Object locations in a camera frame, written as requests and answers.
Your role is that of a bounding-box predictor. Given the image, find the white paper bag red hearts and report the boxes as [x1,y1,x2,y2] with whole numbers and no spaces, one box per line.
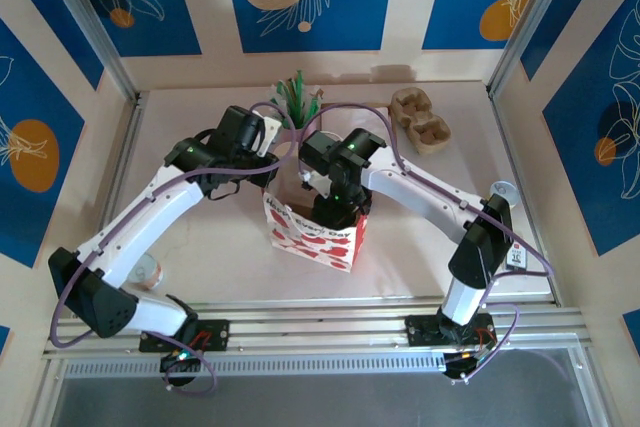
[262,186,372,274]

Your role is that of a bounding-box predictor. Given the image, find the pink tin can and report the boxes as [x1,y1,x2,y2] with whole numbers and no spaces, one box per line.
[272,124,307,158]

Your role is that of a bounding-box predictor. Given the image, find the tall green stir stick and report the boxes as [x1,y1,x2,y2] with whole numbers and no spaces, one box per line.
[294,68,307,126]

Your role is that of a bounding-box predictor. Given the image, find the stack of pulp cup carriers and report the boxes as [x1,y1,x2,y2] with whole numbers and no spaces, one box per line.
[407,114,452,156]
[389,88,435,126]

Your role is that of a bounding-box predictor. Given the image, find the blue poster white flower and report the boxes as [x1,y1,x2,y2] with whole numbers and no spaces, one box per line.
[52,0,204,59]

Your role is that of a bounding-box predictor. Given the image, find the blue poster beige circle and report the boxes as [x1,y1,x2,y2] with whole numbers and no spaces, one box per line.
[221,0,399,54]

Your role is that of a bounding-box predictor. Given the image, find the peach paper cup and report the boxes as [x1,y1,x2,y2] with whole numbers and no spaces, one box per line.
[127,252,165,293]

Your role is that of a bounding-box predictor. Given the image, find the white red label packet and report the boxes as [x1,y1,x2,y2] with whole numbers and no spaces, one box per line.
[504,240,531,272]

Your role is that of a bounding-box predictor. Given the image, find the blue poster small orange dot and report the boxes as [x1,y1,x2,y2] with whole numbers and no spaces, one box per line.
[542,0,640,258]

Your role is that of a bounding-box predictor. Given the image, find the blue poster large orange oval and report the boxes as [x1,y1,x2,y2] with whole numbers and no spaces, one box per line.
[0,16,87,269]

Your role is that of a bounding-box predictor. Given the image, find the black controller board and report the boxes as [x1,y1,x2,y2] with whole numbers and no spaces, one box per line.
[159,349,201,373]
[443,346,496,379]

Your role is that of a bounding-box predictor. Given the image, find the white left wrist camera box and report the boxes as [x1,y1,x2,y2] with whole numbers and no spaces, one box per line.
[258,115,284,158]

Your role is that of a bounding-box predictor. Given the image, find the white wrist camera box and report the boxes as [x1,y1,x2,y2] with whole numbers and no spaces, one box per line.
[258,115,284,158]
[297,170,327,191]

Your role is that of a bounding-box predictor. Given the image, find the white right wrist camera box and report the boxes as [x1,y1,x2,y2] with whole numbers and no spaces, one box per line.
[297,170,327,191]

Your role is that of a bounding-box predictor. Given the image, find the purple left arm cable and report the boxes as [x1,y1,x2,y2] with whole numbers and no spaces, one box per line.
[49,100,304,396]

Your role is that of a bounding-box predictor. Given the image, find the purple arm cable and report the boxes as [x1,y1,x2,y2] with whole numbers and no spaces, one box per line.
[317,101,556,386]
[49,100,304,396]

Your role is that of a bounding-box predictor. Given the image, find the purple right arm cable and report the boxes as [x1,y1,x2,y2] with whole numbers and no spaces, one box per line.
[317,101,556,386]

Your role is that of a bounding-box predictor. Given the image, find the aluminium side rail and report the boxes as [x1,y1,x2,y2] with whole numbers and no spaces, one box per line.
[102,91,149,248]
[492,89,559,306]

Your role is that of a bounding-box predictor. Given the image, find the long aluminium frame rail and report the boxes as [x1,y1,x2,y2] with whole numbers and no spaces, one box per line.
[42,296,591,363]

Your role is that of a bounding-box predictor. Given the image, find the aluminium frame post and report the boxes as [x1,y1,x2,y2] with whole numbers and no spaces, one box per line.
[37,0,144,101]
[487,0,576,98]

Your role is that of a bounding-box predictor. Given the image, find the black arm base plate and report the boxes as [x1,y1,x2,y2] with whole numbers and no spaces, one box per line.
[138,319,231,353]
[404,313,496,348]

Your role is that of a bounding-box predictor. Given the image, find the slotted grey cable duct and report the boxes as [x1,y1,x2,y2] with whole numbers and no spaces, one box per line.
[64,357,449,379]

